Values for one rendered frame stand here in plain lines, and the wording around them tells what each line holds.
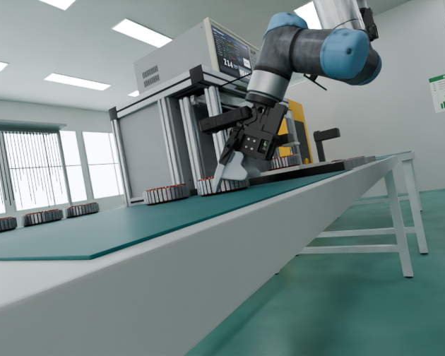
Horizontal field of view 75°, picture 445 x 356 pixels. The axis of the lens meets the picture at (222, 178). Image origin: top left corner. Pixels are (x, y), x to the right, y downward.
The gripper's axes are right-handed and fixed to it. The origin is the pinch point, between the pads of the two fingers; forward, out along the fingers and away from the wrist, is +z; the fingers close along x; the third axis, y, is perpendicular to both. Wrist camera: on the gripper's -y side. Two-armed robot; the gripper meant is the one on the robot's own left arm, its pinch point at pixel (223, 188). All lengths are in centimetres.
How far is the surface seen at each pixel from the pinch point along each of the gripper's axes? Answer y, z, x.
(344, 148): 31, -46, 574
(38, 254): 6.7, -3.0, -47.3
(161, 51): -52, -32, 38
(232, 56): -27, -37, 44
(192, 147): -20.5, -3.3, 21.9
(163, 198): -12.5, 7.4, -1.0
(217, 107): -15.9, -17.0, 20.0
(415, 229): 90, 15, 188
